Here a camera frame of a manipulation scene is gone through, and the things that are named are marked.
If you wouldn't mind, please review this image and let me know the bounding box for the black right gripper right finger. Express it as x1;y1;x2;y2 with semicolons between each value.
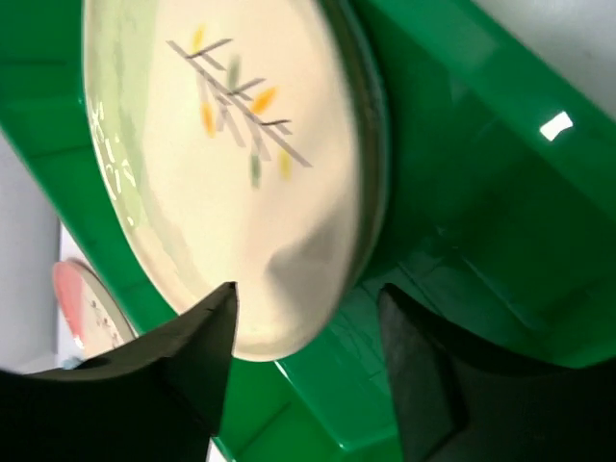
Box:
377;283;615;461

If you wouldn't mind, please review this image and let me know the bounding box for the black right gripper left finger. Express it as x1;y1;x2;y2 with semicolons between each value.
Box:
1;282;238;461

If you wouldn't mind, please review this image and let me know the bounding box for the cream plate green section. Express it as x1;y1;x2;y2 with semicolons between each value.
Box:
83;1;361;361

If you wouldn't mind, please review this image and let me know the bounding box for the green plastic bin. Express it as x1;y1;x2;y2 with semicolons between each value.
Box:
1;1;615;461

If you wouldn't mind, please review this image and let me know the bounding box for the cream plate pink section back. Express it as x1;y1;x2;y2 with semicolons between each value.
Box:
52;259;137;359

